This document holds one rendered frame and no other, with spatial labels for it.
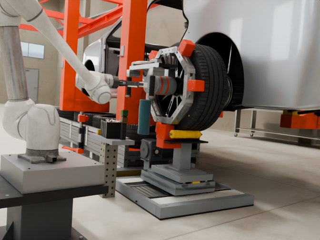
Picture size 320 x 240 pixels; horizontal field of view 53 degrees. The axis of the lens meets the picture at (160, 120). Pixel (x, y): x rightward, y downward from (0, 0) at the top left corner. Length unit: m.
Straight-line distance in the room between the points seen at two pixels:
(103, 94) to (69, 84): 2.88
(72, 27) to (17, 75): 2.92
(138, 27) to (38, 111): 1.44
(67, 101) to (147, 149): 2.13
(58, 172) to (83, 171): 0.12
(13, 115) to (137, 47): 1.36
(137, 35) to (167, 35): 9.40
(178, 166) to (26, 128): 1.20
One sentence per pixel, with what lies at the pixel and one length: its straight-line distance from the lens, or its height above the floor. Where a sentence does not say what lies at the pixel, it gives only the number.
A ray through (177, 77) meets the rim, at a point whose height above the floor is 0.92.
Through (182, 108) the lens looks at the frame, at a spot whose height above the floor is 0.69.
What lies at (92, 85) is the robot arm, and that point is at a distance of 1.73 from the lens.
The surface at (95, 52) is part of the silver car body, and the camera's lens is 5.06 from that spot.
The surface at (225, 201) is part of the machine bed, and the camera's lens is 2.39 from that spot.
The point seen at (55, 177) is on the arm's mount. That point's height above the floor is 0.36.
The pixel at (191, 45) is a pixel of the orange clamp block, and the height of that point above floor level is 1.12.
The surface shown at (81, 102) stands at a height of 0.65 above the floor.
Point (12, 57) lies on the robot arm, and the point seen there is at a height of 0.90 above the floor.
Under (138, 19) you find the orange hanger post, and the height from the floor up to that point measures 1.41.
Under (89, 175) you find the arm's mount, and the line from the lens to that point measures 1.62.
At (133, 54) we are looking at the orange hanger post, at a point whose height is 1.11.
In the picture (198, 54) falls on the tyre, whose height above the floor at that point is 1.07.
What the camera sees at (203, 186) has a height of 0.14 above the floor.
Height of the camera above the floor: 0.73
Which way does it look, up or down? 3 degrees down
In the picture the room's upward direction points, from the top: 4 degrees clockwise
